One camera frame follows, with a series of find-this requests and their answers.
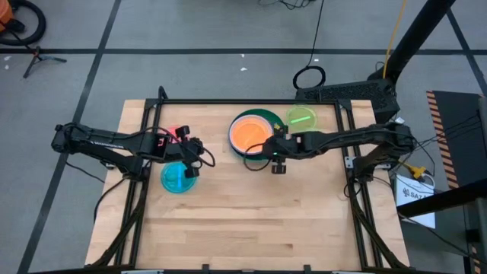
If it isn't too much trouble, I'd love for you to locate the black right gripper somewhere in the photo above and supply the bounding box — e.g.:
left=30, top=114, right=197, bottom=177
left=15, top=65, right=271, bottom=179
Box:
left=263, top=123, right=304, bottom=175

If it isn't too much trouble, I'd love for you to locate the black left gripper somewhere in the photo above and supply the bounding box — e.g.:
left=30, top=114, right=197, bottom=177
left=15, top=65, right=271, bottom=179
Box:
left=167, top=125, right=205, bottom=179

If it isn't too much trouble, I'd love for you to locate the small pink translucent plate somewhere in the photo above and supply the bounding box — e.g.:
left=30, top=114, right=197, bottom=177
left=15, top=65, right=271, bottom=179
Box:
left=166, top=126, right=183, bottom=145

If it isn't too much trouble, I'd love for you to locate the small blue translucent plate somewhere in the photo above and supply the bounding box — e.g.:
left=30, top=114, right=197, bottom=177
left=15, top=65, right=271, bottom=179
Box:
left=160, top=161, right=198, bottom=194

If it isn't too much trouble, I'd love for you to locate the large dark green plate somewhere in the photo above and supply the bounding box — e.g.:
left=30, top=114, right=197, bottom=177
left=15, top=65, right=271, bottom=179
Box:
left=228, top=108, right=286, bottom=161

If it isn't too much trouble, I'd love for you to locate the small light green translucent plate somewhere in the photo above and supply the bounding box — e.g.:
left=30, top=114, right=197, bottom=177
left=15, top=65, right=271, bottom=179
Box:
left=285, top=105, right=318, bottom=134

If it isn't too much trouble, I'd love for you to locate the white plastic plate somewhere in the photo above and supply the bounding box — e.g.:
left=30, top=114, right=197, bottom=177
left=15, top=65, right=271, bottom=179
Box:
left=229, top=113, right=274, bottom=155

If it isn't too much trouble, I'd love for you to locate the yellow plug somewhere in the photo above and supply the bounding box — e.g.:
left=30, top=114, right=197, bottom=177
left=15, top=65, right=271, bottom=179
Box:
left=409, top=164, right=427, bottom=179

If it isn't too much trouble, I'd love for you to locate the white printed paper sign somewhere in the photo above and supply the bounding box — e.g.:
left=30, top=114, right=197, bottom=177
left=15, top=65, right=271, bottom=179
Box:
left=395, top=174, right=437, bottom=229

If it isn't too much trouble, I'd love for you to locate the black slanted pole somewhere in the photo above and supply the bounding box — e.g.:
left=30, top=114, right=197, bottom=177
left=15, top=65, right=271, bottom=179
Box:
left=367, top=0, right=457, bottom=83

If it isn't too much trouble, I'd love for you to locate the black tripod stand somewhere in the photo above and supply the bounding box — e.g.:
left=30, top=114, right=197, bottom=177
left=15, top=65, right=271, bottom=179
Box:
left=23, top=45, right=68, bottom=79

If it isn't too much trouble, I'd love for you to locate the black metal beam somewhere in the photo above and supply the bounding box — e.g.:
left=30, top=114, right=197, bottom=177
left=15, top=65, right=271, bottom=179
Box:
left=396, top=178, right=487, bottom=218

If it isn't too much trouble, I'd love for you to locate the hazard striped black panel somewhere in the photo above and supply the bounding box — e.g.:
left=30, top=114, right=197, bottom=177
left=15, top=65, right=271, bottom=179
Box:
left=425, top=90, right=487, bottom=190

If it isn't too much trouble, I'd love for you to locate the orange vacuum cleaner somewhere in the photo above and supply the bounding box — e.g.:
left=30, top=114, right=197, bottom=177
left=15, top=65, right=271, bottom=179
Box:
left=0, top=0, right=14, bottom=33

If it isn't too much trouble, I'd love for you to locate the black aluminium table frame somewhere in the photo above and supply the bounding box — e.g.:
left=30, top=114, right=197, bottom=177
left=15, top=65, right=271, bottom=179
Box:
left=91, top=86, right=410, bottom=274

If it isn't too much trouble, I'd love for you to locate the black looped floor cable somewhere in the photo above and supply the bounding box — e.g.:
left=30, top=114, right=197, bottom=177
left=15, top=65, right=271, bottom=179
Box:
left=291, top=0, right=327, bottom=91

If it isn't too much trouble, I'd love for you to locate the black cable bundle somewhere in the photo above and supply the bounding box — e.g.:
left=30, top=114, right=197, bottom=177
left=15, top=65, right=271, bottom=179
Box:
left=257, top=0, right=317, bottom=11

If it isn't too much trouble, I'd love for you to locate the yellow cable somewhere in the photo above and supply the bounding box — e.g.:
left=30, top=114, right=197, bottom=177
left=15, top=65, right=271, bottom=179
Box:
left=381, top=0, right=409, bottom=80

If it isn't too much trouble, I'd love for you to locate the black vacuum hose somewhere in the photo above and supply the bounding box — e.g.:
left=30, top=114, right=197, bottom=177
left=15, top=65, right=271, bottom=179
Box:
left=0, top=0, right=47, bottom=47

